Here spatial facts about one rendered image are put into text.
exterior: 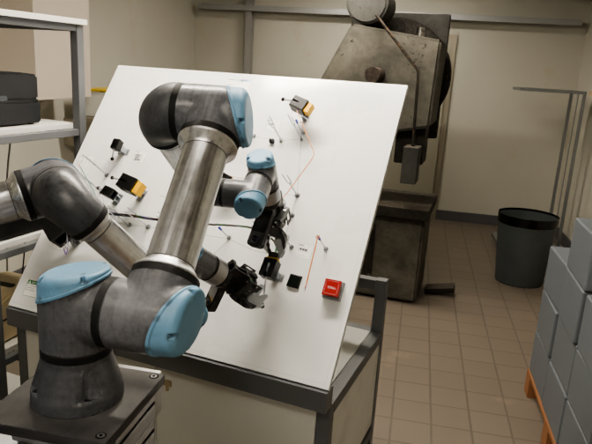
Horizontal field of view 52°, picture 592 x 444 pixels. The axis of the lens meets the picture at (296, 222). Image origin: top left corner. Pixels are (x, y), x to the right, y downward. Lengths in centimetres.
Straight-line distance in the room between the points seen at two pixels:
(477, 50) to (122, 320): 672
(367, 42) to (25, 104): 272
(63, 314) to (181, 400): 106
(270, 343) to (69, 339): 88
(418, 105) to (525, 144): 325
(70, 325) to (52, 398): 13
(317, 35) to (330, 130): 551
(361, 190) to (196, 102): 86
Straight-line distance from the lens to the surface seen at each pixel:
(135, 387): 114
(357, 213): 187
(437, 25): 519
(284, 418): 186
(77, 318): 100
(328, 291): 176
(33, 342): 235
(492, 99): 744
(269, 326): 181
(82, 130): 253
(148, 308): 95
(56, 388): 107
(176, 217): 103
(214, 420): 199
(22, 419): 110
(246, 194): 150
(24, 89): 243
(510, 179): 757
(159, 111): 119
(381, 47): 448
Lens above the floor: 173
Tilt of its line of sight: 15 degrees down
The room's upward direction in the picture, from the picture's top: 3 degrees clockwise
